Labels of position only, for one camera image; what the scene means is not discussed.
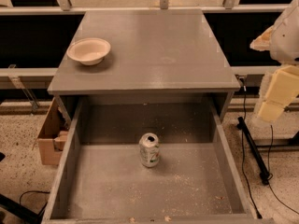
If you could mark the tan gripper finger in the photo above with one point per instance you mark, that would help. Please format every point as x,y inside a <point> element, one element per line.
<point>282,90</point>
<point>262,42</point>

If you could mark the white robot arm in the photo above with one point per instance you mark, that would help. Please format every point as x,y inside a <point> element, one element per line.
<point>284,48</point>

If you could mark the grey cabinet counter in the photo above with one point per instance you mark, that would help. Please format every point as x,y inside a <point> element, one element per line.
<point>151,50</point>

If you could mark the grey open top drawer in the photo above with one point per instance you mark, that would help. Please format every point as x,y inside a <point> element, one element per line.
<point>101,180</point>

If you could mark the black floor stand bar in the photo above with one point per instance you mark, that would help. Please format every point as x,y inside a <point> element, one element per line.
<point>264,173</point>

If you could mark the white paper bowl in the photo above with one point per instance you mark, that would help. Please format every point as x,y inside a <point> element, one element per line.
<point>89,51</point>

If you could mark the brown cardboard box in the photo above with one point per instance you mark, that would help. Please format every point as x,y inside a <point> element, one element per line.
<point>52,136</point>

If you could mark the metal railing frame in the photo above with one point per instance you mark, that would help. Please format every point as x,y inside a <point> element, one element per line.
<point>146,0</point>

